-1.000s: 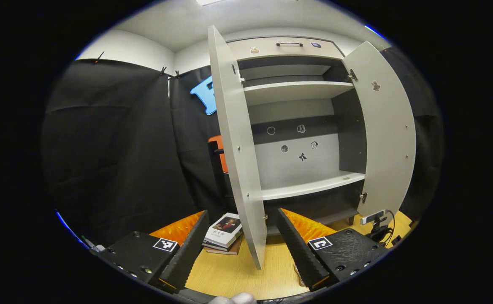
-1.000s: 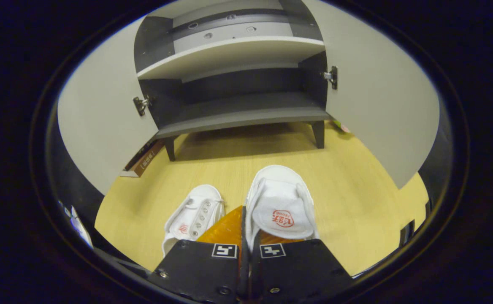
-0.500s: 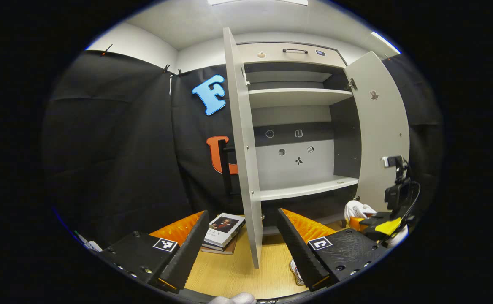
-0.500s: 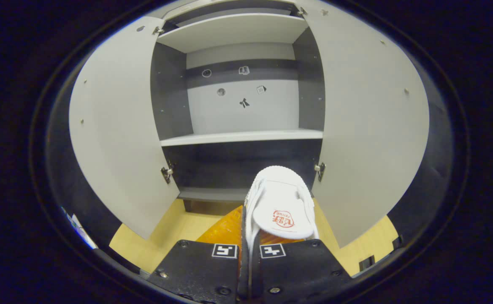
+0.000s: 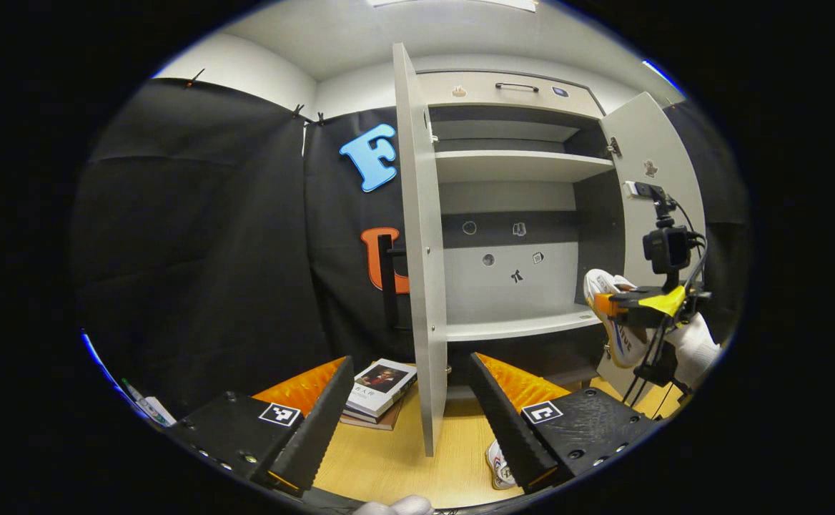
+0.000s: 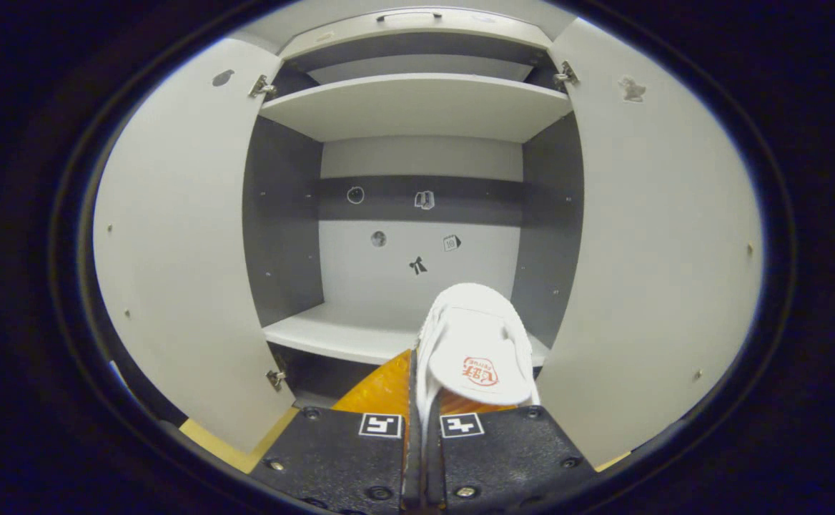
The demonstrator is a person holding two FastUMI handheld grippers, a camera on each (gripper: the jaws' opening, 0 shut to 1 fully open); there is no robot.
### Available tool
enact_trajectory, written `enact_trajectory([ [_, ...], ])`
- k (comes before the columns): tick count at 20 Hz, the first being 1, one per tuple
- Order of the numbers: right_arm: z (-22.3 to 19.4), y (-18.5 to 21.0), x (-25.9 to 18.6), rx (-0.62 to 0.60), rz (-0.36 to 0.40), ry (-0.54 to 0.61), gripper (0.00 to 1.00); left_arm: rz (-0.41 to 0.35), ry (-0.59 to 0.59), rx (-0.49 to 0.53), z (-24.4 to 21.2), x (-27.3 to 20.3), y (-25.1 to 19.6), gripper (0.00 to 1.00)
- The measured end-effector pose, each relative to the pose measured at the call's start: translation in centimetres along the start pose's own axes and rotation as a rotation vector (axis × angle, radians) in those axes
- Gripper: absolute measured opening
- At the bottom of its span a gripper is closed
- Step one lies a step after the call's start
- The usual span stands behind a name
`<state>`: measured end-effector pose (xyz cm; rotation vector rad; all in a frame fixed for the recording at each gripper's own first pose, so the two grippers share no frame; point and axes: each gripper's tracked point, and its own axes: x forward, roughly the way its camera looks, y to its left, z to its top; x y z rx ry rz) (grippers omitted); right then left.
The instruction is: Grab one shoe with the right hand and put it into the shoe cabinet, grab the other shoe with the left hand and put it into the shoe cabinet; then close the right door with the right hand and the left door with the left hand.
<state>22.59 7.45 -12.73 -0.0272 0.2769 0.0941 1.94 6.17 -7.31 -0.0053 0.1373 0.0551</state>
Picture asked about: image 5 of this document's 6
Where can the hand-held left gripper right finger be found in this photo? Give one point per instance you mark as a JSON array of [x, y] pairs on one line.
[[507, 429]]

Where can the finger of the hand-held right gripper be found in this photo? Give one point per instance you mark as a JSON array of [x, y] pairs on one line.
[[628, 304]]

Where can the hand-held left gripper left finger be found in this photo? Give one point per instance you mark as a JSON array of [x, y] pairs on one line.
[[317, 429]]

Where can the white shoe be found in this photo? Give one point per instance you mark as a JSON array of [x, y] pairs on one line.
[[621, 343], [501, 465]]

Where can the white shoe cabinet door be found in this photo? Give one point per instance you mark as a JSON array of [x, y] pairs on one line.
[[421, 250], [664, 139]]

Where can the white shoe cabinet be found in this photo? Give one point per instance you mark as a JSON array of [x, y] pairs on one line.
[[510, 286]]

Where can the white cabinet shelf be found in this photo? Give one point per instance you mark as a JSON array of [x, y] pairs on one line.
[[517, 325], [517, 164]]

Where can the white cabinet drawer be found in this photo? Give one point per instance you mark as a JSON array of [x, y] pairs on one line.
[[482, 89]]

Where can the white portrait cover book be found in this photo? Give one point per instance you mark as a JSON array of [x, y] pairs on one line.
[[382, 386]]

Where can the ceiling light panel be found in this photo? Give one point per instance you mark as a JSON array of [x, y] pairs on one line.
[[659, 74]]

